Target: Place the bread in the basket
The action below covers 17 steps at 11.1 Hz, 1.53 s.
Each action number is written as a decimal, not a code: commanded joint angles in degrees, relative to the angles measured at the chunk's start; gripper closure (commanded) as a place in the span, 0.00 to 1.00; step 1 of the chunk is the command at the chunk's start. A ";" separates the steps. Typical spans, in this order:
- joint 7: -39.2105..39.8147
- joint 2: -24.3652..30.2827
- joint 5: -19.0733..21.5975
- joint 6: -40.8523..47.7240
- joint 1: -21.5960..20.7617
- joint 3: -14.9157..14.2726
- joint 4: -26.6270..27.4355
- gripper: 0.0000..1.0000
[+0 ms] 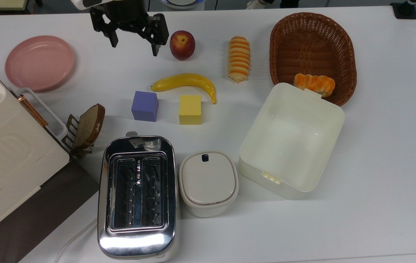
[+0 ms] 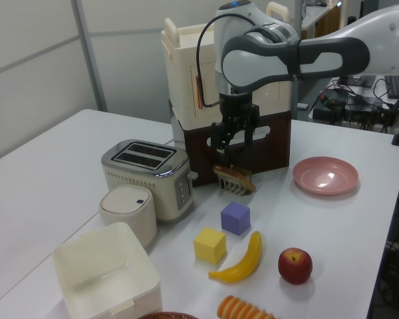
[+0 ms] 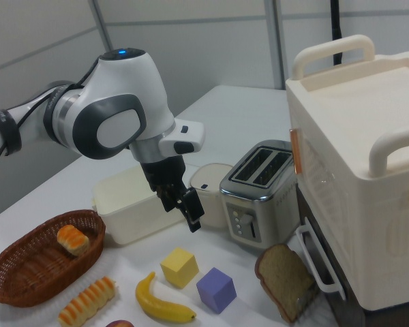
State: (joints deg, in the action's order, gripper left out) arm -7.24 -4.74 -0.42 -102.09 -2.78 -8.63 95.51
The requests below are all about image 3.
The long striped bread roll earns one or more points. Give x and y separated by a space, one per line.
87 301

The black vertical pole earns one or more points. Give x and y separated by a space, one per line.
335 32

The brown bread slice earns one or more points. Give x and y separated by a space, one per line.
283 281

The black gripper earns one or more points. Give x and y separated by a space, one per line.
163 172

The purple foam cube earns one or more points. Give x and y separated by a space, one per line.
216 289

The yellow toy banana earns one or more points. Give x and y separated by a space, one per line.
156 299

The short striped bread roll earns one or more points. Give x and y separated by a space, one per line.
73 240

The yellow foam cube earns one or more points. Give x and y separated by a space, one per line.
179 267

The silver two-slot toaster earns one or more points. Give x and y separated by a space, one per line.
259 201

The cream toy oven cabinet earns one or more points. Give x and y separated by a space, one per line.
358 177

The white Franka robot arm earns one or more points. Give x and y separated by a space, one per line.
122 102

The red toy fruit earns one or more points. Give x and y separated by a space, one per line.
119 324

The large cream plastic box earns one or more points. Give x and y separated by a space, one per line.
129 204

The brown wicker basket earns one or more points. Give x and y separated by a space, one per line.
41 262

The small cream lidded container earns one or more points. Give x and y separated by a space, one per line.
208 194

